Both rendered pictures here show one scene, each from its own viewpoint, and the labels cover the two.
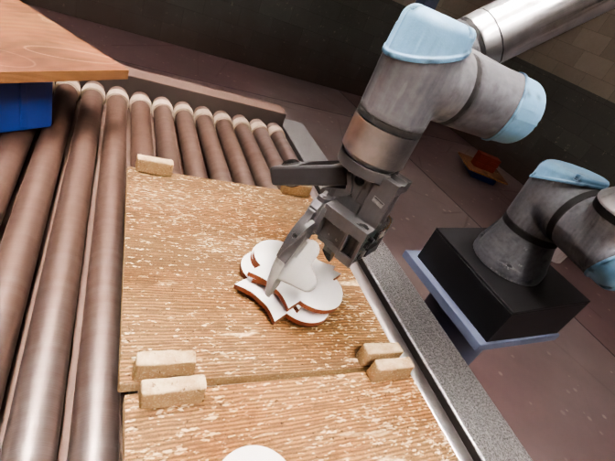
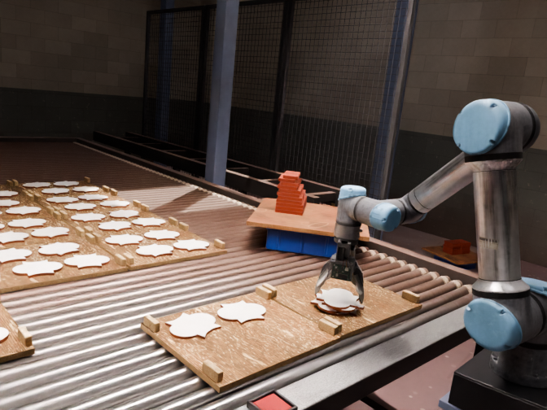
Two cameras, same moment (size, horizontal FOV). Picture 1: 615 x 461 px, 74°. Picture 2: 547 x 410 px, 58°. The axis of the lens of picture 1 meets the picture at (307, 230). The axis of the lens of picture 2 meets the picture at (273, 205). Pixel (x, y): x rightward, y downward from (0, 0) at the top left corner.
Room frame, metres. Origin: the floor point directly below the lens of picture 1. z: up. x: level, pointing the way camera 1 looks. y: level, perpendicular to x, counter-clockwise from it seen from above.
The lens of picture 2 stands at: (-0.03, -1.36, 1.56)
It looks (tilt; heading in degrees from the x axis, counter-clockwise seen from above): 13 degrees down; 79
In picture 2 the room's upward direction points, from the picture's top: 6 degrees clockwise
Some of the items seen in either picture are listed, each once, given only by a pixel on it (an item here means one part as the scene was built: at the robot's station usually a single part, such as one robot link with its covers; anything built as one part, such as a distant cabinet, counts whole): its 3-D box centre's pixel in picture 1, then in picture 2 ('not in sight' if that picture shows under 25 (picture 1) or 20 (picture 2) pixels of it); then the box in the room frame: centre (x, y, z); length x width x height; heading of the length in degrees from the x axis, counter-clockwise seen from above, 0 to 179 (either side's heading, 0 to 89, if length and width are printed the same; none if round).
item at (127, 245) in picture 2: not in sight; (159, 242); (-0.12, 0.53, 0.94); 0.41 x 0.35 x 0.04; 33
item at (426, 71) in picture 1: (416, 73); (352, 205); (0.44, -0.03, 1.27); 0.09 x 0.08 x 0.11; 118
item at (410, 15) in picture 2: not in sight; (232, 145); (0.33, 2.66, 1.11); 3.04 x 0.03 x 2.21; 123
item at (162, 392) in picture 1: (173, 391); (263, 292); (0.23, 0.05, 0.95); 0.06 x 0.02 x 0.03; 124
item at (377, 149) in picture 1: (380, 141); (347, 231); (0.45, -0.03, 1.19); 0.08 x 0.08 x 0.05
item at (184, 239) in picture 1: (248, 258); (340, 299); (0.49, 0.06, 0.93); 0.41 x 0.35 x 0.02; 32
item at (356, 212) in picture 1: (353, 204); (343, 257); (0.44, -0.04, 1.11); 0.09 x 0.08 x 0.12; 65
